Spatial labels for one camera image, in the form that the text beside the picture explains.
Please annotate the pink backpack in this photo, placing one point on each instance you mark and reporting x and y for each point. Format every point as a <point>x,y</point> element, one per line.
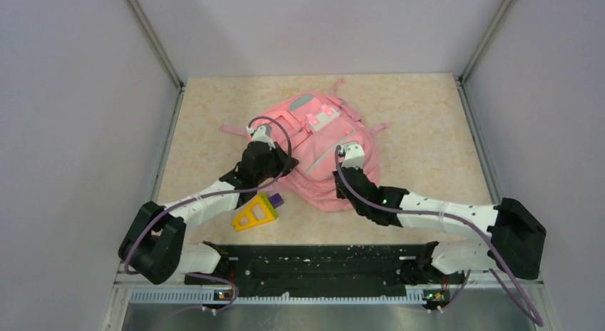
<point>315,123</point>

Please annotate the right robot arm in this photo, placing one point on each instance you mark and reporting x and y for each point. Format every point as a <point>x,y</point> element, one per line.
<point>506,236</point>

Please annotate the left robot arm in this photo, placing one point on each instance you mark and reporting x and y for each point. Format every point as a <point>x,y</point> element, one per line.
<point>154,245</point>

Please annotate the purple cube block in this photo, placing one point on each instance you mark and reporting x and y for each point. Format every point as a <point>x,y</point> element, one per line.
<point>276,200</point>

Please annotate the green strip block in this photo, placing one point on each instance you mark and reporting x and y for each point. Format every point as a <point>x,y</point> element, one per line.
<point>268,207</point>

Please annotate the yellow triangle ruler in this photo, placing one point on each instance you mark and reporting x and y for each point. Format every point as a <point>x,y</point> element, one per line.
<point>251,216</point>

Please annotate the black base bar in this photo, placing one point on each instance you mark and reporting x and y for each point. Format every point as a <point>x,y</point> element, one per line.
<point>329,270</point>

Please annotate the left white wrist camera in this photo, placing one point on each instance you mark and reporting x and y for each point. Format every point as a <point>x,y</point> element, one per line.
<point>262,133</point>

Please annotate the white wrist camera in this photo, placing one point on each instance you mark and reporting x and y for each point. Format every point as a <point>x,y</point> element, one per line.
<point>262,133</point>
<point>352,155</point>

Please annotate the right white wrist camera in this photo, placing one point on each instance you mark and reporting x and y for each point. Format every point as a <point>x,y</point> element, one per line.
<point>352,155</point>

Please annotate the metal frame rail left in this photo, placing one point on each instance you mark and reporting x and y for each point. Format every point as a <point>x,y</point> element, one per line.
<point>174,107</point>

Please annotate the metal frame rail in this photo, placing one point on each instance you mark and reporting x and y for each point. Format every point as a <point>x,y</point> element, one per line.
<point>174,107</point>
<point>470,112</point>

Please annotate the metal frame rail right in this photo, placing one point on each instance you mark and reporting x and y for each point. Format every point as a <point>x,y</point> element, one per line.
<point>470,112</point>

